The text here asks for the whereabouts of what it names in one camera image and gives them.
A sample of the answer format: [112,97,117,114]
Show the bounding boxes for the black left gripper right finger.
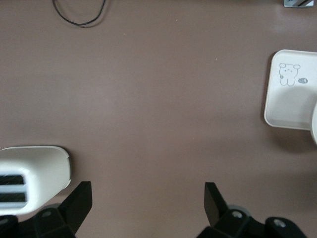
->
[198,181,306,238]

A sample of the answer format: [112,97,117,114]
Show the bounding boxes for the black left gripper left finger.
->
[0,181,93,238]

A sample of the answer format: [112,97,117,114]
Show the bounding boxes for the round cream plate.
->
[309,101,317,146]

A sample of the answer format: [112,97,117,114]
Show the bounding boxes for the white two-slot toaster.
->
[0,146,73,217]

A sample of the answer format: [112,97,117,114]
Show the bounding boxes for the brown table cover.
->
[0,0,317,238]

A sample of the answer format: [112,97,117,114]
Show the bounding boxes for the cream rabbit print tray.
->
[263,49,317,131]

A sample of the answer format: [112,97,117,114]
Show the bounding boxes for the black looped cable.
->
[53,0,107,27]

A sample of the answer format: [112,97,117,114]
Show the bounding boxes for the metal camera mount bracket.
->
[283,0,315,8]

